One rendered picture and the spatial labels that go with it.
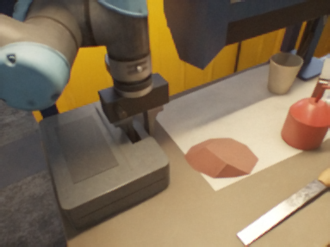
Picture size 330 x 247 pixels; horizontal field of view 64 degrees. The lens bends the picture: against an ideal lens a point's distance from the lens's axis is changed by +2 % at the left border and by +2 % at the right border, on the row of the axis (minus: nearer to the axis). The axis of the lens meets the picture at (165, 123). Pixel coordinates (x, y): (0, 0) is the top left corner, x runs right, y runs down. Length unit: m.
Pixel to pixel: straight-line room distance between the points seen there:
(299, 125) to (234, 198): 0.21
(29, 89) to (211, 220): 0.36
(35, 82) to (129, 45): 0.17
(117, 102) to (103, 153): 0.11
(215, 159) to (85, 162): 0.26
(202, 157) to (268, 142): 0.17
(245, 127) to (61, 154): 0.43
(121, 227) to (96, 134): 0.19
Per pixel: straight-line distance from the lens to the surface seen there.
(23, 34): 0.33
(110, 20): 0.41
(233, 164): 0.55
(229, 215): 0.51
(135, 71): 0.45
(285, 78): 0.78
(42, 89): 0.31
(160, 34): 1.48
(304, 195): 0.56
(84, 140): 0.56
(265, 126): 0.69
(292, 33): 1.02
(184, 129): 0.65
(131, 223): 0.50
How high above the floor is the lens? 1.39
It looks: 42 degrees down
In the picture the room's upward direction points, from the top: 3 degrees counter-clockwise
